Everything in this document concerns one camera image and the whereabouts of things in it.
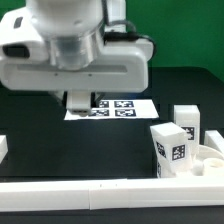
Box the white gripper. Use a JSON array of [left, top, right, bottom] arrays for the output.
[[0, 36, 154, 107]]

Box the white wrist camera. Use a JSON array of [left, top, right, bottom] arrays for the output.
[[0, 7, 49, 63]]

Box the white left barrier block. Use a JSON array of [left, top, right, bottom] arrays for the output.
[[0, 135, 8, 164]]

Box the white right barrier block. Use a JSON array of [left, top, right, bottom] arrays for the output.
[[204, 130, 224, 154]]

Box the white front barrier rail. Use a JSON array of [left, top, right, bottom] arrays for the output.
[[0, 177, 224, 212]]

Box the white marker sheet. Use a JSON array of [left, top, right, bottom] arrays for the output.
[[64, 99, 159, 120]]

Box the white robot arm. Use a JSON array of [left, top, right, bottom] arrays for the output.
[[0, 0, 154, 112]]

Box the white barrier block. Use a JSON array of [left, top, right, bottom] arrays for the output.
[[204, 130, 224, 154], [0, 135, 8, 164]]

